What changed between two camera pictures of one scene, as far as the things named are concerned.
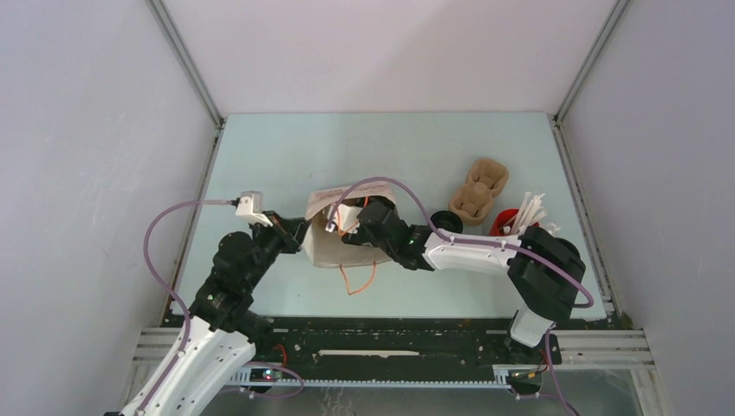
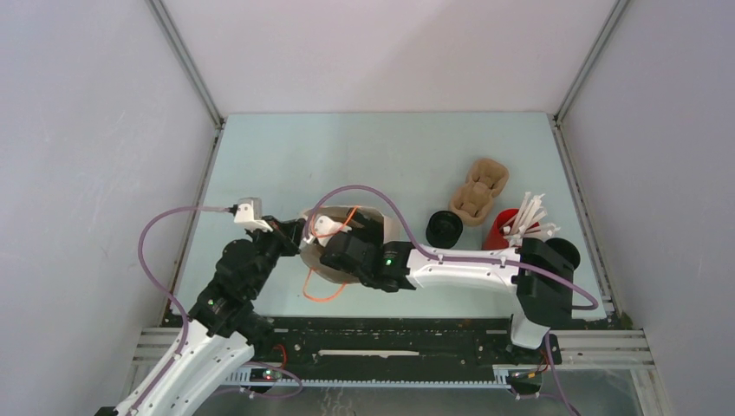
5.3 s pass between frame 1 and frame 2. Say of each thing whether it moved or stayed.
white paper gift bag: moved
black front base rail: stayed
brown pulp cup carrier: stayed
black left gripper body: stayed
